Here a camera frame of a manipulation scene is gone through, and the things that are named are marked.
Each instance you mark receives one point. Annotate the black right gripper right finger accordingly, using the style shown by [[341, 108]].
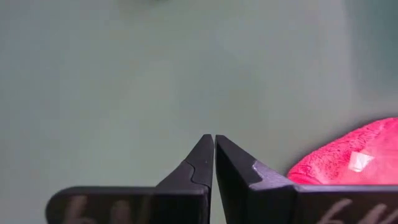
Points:
[[242, 186]]

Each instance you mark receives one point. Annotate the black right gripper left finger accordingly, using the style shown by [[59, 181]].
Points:
[[192, 186]]

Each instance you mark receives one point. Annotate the pink microfiber towel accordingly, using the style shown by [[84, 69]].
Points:
[[342, 155]]

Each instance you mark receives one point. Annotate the green table mat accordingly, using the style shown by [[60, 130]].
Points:
[[124, 77]]

